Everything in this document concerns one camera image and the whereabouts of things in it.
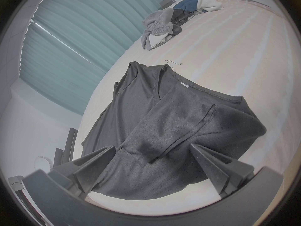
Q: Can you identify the pile of clothes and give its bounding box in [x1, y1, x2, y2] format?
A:
[141, 0, 224, 51]

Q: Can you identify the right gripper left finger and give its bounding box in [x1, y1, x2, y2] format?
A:
[48, 145, 116, 199]

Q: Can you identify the blue-green curtain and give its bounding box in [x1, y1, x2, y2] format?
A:
[19, 20, 110, 116]
[32, 0, 165, 71]

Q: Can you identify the white round mirror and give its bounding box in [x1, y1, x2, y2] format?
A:
[34, 156, 51, 171]

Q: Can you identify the black T-shirt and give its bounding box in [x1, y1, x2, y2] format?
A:
[81, 60, 267, 200]

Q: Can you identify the grey bedside table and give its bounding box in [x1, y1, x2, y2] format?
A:
[160, 0, 176, 9]

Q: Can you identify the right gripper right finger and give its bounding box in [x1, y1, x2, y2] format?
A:
[191, 143, 255, 195]

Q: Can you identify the bed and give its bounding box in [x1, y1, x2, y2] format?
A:
[74, 0, 300, 218]

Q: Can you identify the black chest of drawers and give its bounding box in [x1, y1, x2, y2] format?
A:
[54, 127, 78, 167]

